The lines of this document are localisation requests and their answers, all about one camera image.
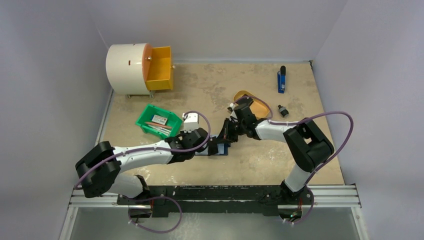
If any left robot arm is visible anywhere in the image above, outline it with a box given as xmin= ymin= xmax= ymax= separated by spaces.
xmin=75 ymin=128 xmax=210 ymax=205

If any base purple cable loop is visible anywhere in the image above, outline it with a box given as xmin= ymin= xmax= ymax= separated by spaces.
xmin=127 ymin=194 xmax=185 ymax=235

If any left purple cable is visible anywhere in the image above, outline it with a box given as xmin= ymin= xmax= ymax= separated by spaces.
xmin=73 ymin=110 xmax=212 ymax=190

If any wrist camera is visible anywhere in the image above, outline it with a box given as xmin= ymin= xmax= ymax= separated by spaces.
xmin=227 ymin=103 xmax=238 ymax=122
xmin=182 ymin=112 xmax=199 ymax=133

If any blue leather card holder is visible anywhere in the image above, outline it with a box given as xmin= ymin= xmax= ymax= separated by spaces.
xmin=195 ymin=134 xmax=231 ymax=156

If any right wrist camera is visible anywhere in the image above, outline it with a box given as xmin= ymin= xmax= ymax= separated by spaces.
xmin=227 ymin=103 xmax=238 ymax=122

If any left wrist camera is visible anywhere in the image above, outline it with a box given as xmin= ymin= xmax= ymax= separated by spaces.
xmin=182 ymin=112 xmax=199 ymax=133

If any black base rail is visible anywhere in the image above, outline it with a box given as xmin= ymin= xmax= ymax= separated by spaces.
xmin=117 ymin=185 xmax=314 ymax=219

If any tan oval tray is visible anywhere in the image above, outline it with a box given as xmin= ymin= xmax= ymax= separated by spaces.
xmin=233 ymin=90 xmax=270 ymax=119

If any green plastic bin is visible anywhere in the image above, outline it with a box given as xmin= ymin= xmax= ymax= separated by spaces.
xmin=135 ymin=104 xmax=183 ymax=140

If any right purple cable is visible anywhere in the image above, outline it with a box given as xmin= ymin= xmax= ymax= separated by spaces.
xmin=233 ymin=95 xmax=355 ymax=226

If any aluminium frame rail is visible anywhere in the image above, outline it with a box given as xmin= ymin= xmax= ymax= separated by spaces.
xmin=67 ymin=184 xmax=147 ymax=210

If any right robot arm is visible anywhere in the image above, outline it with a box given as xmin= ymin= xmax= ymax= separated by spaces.
xmin=216 ymin=103 xmax=335 ymax=204

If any small black cylinder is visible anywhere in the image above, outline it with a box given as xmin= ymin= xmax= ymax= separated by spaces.
xmin=277 ymin=105 xmax=289 ymax=118

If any orange drawer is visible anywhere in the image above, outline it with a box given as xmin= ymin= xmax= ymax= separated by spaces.
xmin=145 ymin=46 xmax=174 ymax=91

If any blue black stapler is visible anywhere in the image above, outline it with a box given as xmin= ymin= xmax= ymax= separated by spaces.
xmin=277 ymin=65 xmax=286 ymax=94

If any white cylindrical drawer cabinet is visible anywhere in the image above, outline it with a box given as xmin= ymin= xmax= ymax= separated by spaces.
xmin=105 ymin=43 xmax=153 ymax=95

